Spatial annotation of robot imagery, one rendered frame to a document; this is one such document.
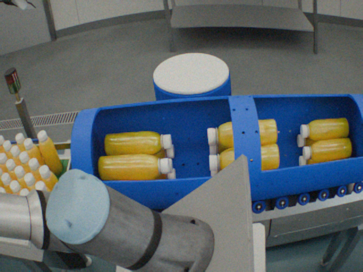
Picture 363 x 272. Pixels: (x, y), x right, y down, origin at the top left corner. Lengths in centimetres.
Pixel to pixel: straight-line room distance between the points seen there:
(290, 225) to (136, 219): 73
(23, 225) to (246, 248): 36
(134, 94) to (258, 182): 234
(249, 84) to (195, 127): 204
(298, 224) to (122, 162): 57
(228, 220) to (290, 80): 277
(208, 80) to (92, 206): 98
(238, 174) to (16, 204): 38
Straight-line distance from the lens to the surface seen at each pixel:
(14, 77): 146
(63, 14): 470
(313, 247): 214
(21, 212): 61
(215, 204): 62
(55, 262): 130
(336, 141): 111
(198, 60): 152
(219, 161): 99
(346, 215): 124
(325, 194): 113
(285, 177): 95
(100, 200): 49
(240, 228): 54
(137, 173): 99
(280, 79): 328
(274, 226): 116
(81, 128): 99
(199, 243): 55
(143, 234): 52
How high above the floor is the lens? 183
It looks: 42 degrees down
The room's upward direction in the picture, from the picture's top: 8 degrees counter-clockwise
